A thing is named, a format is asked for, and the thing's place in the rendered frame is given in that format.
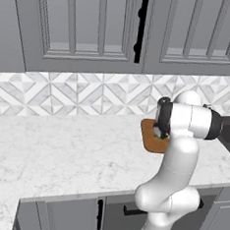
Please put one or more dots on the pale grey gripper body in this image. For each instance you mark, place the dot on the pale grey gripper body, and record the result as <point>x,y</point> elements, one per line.
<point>158,129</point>

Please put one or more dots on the grey wall cupboard door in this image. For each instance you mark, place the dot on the grey wall cupboard door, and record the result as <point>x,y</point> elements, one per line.
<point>196,32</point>
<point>85,25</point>

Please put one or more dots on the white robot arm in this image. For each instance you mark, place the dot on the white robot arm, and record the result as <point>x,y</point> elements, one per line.
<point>179,158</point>

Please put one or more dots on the brown wooden cutting board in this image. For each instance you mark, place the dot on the brown wooden cutting board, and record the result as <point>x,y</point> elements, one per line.
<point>149,136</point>

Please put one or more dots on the dark grey drawer front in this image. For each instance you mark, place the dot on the dark grey drawer front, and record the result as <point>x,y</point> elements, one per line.
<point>120,224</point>

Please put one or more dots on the grey base cupboard run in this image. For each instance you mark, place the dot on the grey base cupboard run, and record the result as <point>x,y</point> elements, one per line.
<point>217,221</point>

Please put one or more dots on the grey wall cupboard side panel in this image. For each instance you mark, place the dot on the grey wall cupboard side panel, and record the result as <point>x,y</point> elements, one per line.
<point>9,29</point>

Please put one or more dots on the grey base cupboard door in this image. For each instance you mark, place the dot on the grey base cupboard door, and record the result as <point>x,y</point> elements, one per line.
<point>65,218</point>

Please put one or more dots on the green sponge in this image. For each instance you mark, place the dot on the green sponge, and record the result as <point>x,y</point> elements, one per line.
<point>157,136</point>

